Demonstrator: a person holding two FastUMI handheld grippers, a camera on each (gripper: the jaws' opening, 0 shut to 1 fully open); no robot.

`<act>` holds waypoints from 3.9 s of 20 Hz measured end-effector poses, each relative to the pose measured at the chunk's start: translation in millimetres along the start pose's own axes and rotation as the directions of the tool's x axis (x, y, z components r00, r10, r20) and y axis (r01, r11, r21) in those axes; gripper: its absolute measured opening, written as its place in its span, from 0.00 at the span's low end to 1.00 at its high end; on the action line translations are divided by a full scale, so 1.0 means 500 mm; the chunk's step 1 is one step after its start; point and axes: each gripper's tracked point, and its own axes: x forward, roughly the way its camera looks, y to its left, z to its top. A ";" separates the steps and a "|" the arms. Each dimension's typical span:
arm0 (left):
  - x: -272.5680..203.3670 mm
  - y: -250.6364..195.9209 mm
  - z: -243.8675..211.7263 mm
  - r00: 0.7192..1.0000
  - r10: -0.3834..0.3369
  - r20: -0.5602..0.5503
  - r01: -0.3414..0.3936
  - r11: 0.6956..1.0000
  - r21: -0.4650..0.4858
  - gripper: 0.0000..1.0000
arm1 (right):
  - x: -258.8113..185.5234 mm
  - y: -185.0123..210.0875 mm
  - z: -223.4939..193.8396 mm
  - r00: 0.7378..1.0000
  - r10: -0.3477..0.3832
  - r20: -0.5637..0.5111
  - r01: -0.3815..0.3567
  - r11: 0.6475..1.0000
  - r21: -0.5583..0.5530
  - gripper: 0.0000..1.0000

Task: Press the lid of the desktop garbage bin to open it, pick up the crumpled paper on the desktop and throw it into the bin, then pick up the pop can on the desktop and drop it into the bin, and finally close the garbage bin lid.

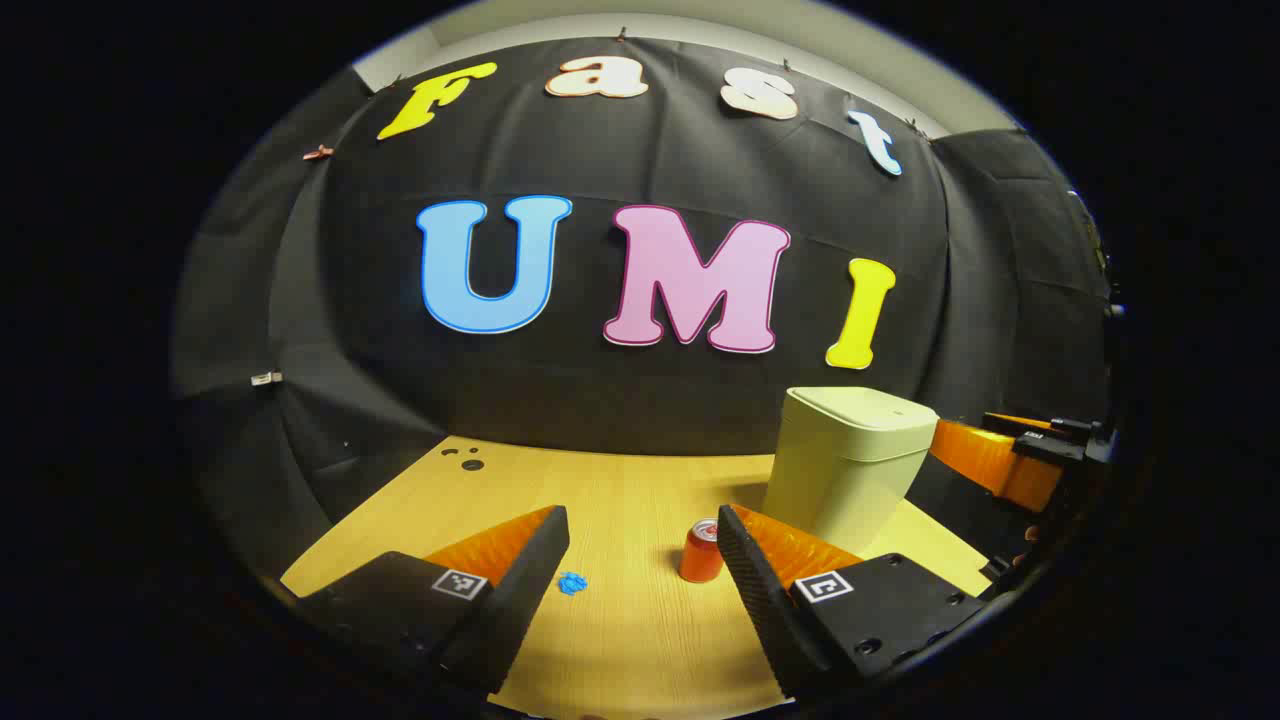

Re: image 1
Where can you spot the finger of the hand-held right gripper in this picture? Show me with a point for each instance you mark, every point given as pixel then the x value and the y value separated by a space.
pixel 990 462
pixel 1010 421

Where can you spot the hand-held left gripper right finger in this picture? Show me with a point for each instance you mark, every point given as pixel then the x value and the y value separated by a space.
pixel 760 600

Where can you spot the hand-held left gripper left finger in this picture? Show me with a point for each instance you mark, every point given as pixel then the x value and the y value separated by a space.
pixel 520 590

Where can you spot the blue paper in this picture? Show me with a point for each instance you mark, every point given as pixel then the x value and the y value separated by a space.
pixel 572 583

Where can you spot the orange pop can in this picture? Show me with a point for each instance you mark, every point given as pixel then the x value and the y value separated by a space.
pixel 698 560

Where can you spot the green garbage bin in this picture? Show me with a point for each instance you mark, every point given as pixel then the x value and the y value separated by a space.
pixel 850 470

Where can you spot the wooden desktop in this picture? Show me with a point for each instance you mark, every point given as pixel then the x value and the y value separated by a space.
pixel 620 500

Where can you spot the silver cloth clip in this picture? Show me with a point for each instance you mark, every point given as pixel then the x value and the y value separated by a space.
pixel 265 378

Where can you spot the copper cloth clip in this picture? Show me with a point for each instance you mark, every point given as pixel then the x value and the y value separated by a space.
pixel 318 153

